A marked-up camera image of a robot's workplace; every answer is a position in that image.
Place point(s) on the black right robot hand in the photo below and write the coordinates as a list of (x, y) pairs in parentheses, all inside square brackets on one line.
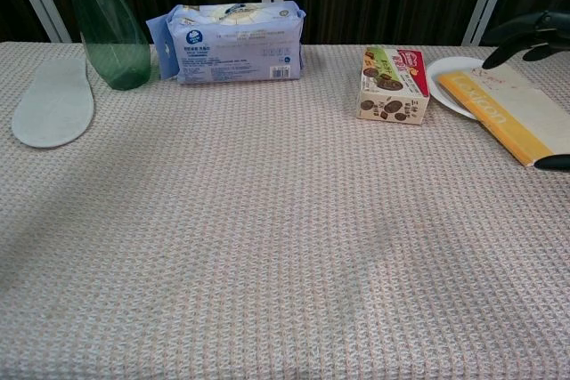
[(530, 35)]

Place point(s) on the yellow book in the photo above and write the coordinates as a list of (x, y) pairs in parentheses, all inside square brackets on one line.
[(512, 108)]

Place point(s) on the white paper plate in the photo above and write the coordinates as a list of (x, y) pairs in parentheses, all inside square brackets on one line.
[(447, 86)]

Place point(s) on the cookie box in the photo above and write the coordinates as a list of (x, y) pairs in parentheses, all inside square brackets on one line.
[(392, 86)]

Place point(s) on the blue tissue pack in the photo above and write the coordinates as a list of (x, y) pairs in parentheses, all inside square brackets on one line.
[(236, 48)]

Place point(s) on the woven checked tablecloth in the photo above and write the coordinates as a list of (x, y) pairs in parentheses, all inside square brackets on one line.
[(267, 228)]

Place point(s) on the green plastic bottle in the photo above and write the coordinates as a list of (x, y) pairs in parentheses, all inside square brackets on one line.
[(116, 53)]

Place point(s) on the grey shoe insole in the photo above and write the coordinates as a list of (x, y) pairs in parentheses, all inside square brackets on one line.
[(55, 106)]

